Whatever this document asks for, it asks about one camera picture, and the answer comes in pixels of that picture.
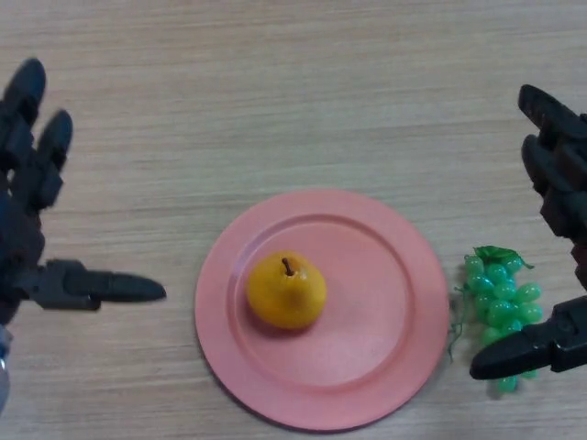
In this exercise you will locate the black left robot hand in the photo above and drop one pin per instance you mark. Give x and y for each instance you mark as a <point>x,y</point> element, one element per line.
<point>23,229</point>

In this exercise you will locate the pink round plate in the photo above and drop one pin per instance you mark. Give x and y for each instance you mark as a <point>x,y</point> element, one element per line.
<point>367,339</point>

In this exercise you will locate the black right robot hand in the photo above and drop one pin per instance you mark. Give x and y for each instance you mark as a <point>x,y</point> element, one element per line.
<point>559,160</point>

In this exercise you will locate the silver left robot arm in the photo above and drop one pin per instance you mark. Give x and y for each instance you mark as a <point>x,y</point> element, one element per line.
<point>3,366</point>

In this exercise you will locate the green grape bunch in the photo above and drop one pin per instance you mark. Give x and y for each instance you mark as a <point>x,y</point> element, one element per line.
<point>500,311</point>

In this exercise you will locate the yellow pear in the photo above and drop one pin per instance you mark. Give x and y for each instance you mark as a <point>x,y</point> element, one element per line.
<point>284,298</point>

